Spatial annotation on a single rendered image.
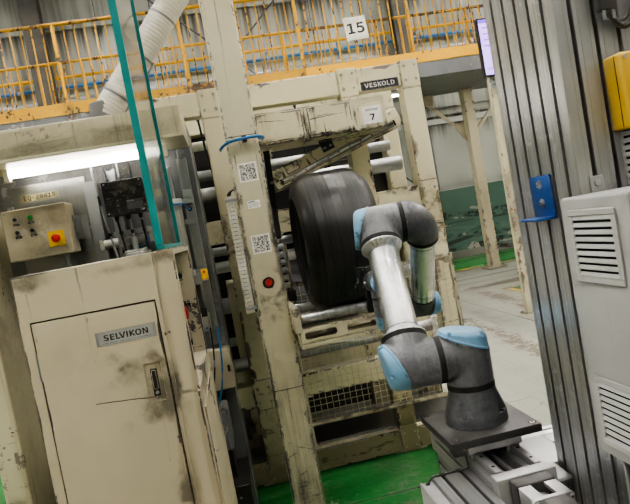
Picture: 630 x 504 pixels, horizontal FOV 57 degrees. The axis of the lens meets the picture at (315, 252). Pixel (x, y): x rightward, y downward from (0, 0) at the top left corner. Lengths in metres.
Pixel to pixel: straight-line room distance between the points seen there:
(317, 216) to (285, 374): 0.67
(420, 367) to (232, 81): 1.44
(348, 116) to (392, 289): 1.34
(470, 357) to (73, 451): 1.01
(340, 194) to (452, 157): 10.18
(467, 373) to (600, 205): 0.58
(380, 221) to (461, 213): 10.67
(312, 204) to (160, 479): 1.11
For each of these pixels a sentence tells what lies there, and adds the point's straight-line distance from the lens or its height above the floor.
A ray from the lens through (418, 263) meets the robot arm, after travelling 1.78.
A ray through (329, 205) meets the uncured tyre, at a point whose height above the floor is 1.32.
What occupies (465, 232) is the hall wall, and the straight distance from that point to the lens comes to 12.30.
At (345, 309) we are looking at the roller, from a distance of 2.33.
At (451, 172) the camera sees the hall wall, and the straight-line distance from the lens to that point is 12.33.
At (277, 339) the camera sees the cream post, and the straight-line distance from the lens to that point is 2.39.
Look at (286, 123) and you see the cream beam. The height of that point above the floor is 1.72.
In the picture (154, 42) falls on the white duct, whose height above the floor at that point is 2.16.
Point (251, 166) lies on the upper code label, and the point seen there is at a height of 1.53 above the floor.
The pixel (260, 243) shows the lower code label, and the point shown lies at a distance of 2.35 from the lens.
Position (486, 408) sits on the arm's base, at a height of 0.76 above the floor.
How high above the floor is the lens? 1.27
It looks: 3 degrees down
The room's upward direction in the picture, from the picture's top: 10 degrees counter-clockwise
